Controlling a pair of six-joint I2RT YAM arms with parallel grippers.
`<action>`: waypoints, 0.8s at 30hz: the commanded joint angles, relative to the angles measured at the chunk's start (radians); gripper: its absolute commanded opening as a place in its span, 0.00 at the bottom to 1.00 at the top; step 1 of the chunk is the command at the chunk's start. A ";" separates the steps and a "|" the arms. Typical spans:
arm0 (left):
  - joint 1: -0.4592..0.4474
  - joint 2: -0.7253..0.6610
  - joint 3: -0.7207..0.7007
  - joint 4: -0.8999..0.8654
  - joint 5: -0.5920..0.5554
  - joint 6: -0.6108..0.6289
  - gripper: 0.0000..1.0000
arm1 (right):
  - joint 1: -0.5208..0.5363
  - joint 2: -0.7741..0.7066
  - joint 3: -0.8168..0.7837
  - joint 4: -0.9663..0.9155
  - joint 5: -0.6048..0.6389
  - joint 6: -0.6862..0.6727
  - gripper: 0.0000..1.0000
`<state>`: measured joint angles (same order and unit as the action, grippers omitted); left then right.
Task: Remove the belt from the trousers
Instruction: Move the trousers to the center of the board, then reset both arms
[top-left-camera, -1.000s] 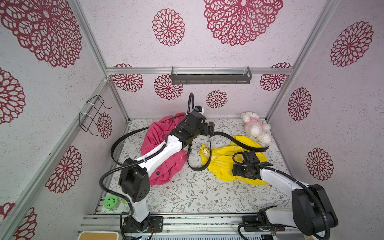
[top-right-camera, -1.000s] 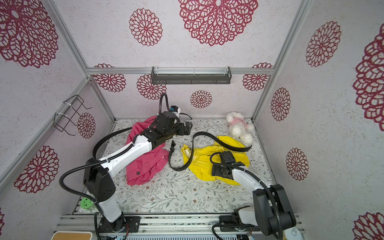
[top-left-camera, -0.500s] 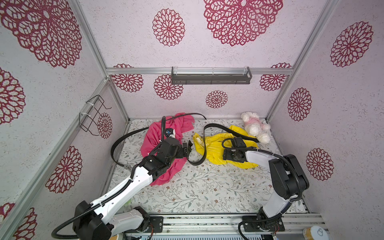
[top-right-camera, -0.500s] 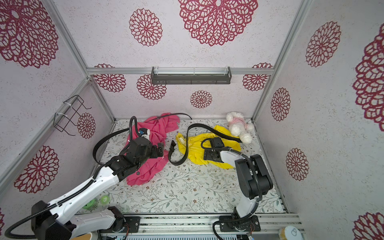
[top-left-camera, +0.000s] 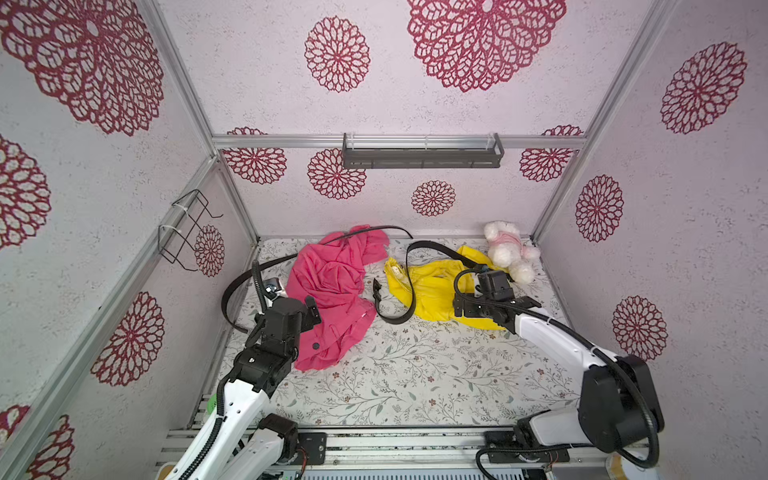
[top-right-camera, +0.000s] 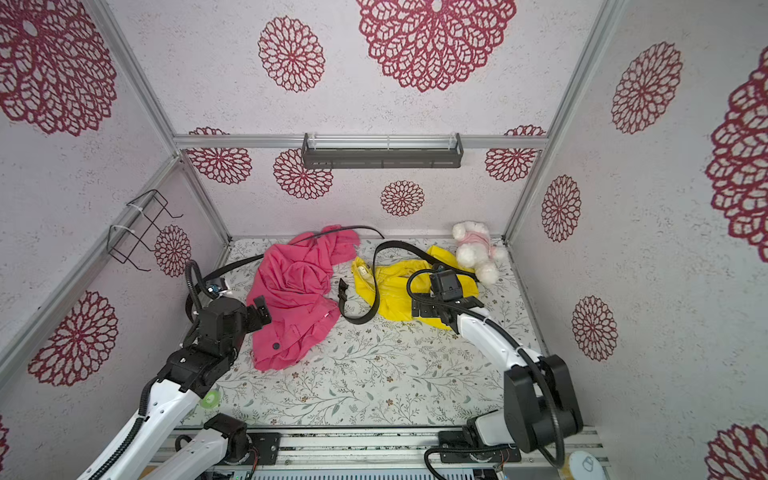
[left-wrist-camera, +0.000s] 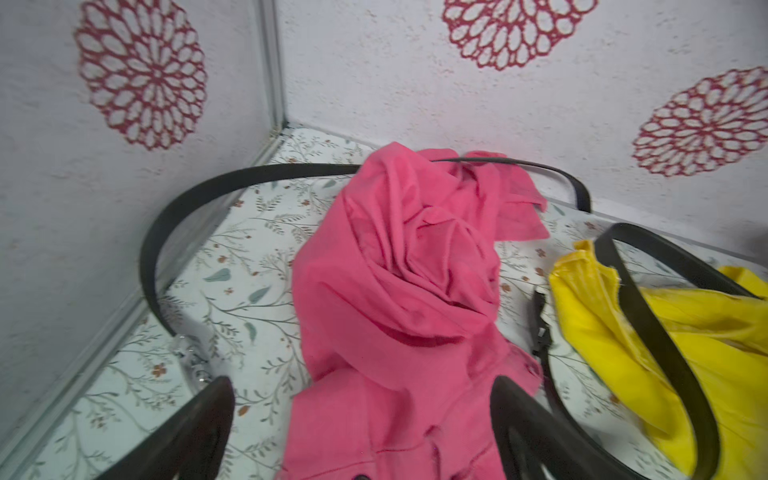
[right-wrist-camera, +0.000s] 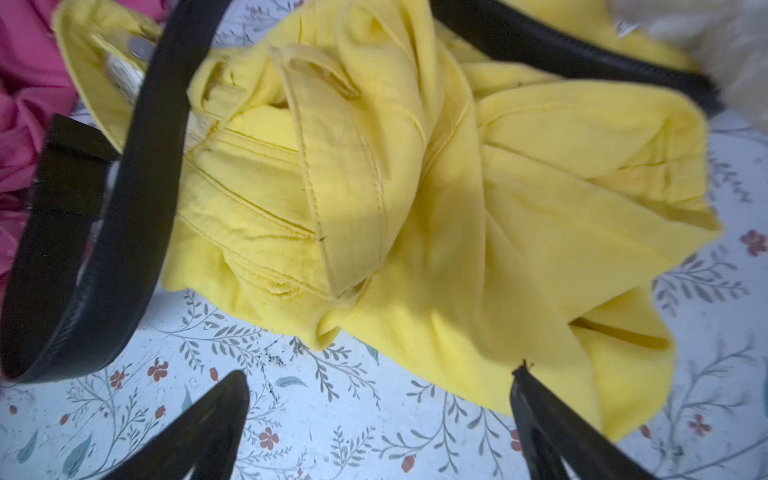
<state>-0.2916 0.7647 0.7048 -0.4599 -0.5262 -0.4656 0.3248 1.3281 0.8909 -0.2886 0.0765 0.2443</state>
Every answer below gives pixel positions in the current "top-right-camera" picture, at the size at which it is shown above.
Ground black wall shelf rail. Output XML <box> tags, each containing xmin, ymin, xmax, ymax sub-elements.
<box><xmin>300</xmin><ymin>133</ymin><xmax>465</xmax><ymax>170</ymax></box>

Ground white pink plush toy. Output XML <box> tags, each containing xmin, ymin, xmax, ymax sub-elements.
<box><xmin>452</xmin><ymin>221</ymin><xmax>506</xmax><ymax>286</ymax></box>

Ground left black cable conduit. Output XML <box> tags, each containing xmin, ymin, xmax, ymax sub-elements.
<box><xmin>89</xmin><ymin>259</ymin><xmax>208</xmax><ymax>480</ymax></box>

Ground black wire wall rack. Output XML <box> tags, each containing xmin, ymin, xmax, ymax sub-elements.
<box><xmin>105</xmin><ymin>188</ymin><xmax>183</xmax><ymax>273</ymax></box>

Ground yellow garment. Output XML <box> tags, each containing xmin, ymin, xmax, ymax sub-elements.
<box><xmin>350</xmin><ymin>245</ymin><xmax>479</xmax><ymax>330</ymax></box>

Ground black leather belt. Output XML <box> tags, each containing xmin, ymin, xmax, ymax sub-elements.
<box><xmin>184</xmin><ymin>225</ymin><xmax>386</xmax><ymax>322</ymax></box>

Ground pink trousers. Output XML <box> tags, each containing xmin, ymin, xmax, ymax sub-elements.
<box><xmin>247</xmin><ymin>225</ymin><xmax>360</xmax><ymax>372</ymax></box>

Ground right black cable conduit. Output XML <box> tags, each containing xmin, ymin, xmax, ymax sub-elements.
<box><xmin>405</xmin><ymin>266</ymin><xmax>566</xmax><ymax>480</ymax></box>

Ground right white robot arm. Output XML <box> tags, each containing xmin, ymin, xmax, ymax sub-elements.
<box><xmin>406</xmin><ymin>268</ymin><xmax>584</xmax><ymax>466</ymax></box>

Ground black cable conduit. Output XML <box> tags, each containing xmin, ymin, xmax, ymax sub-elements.
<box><xmin>405</xmin><ymin>266</ymin><xmax>566</xmax><ymax>480</ymax></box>
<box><xmin>89</xmin><ymin>259</ymin><xmax>208</xmax><ymax>480</ymax></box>

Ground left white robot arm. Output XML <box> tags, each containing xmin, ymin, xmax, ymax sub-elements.
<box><xmin>81</xmin><ymin>296</ymin><xmax>272</xmax><ymax>479</ymax></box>

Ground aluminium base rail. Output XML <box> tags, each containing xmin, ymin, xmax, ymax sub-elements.
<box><xmin>137</xmin><ymin>425</ymin><xmax>613</xmax><ymax>480</ymax></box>

